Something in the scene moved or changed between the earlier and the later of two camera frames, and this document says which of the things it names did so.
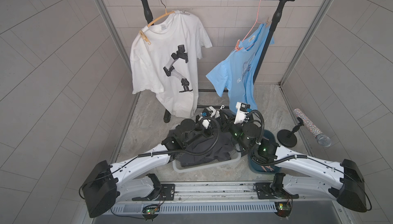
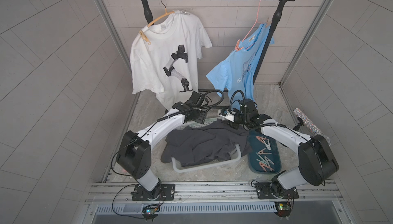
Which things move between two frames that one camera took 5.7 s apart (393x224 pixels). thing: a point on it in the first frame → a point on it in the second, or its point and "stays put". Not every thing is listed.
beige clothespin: x=267 y=23 stays put
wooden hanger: x=166 y=14 stays put
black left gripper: x=217 y=118 → x=202 y=116
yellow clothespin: x=145 y=38 stays put
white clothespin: x=184 y=12 stays put
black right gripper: x=230 y=122 → x=237 y=111
